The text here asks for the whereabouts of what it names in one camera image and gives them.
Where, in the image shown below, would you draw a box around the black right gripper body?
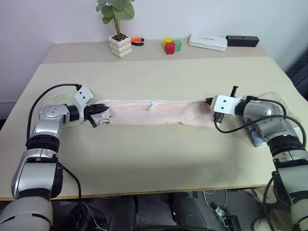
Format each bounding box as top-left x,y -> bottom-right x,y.
209,97 -> 225,124

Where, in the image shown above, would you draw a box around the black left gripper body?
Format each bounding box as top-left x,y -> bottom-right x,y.
83,104 -> 99,121

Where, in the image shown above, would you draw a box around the pink towel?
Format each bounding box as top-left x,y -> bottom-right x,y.
96,98 -> 216,128

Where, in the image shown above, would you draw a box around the pale green towel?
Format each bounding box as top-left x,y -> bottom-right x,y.
45,92 -> 97,128

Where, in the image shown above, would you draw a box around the blue white folded cloth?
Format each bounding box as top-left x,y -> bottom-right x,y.
244,116 -> 270,148

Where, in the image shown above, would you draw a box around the black rectangular box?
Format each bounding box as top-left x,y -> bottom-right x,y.
226,35 -> 260,48

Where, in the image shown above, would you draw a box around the white flat box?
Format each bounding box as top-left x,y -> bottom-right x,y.
188,34 -> 228,52

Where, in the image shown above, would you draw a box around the green plant in white pot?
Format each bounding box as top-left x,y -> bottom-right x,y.
95,0 -> 135,59

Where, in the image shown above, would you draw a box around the red cube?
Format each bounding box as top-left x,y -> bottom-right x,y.
165,42 -> 176,55

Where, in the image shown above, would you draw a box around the black chair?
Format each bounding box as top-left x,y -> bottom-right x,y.
285,51 -> 308,96

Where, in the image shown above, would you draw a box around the orange black pliers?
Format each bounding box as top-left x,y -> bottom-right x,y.
130,37 -> 146,46

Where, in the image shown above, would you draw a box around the dark rounded shape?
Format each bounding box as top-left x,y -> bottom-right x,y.
107,195 -> 140,231
168,192 -> 209,231

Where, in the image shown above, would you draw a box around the white shoe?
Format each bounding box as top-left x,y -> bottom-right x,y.
251,216 -> 271,231

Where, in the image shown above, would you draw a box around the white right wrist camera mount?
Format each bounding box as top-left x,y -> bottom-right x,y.
212,95 -> 242,116

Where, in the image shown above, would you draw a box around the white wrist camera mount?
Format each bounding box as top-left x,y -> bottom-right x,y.
212,95 -> 242,116
73,86 -> 94,111

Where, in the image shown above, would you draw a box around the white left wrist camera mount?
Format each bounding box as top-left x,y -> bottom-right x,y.
73,86 -> 94,111

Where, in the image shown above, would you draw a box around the long black right wrist cable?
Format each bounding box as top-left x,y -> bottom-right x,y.
213,115 -> 305,145

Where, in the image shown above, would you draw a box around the short black right wrist cable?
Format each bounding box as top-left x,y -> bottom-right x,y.
245,95 -> 288,117

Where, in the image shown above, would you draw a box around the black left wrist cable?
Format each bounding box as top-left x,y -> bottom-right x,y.
26,83 -> 82,145

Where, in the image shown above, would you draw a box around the black left shoulder cable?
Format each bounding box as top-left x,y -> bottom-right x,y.
57,163 -> 83,231

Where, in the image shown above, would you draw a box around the black shoulder cable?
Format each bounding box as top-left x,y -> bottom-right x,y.
57,163 -> 83,231
262,177 -> 279,231

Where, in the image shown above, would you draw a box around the white floor cable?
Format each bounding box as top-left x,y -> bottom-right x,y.
203,189 -> 229,213

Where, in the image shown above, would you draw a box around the black right shoulder cable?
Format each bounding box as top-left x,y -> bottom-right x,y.
262,177 -> 279,231

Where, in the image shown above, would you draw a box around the black floor cable bundle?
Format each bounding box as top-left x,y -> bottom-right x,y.
51,199 -> 109,231

